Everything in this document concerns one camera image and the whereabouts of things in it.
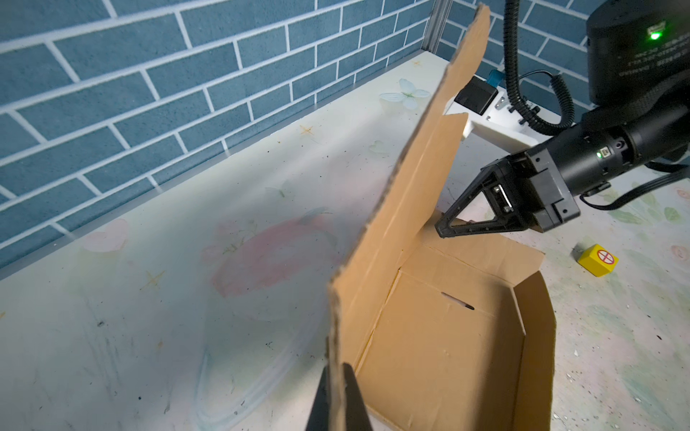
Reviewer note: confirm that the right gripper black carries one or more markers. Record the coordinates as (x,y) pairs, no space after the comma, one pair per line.
(544,196)

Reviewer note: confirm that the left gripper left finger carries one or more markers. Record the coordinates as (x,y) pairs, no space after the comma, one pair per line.
(319,415)

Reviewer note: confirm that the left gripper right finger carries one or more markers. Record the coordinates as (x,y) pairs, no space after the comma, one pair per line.
(356,414)

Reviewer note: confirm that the yellow cube red symbol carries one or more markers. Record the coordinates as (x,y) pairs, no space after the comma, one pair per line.
(598,261)

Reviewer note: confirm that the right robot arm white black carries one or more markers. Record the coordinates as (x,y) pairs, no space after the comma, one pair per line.
(638,62)

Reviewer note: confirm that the brown cardboard paper box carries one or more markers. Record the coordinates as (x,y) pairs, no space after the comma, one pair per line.
(442,334)

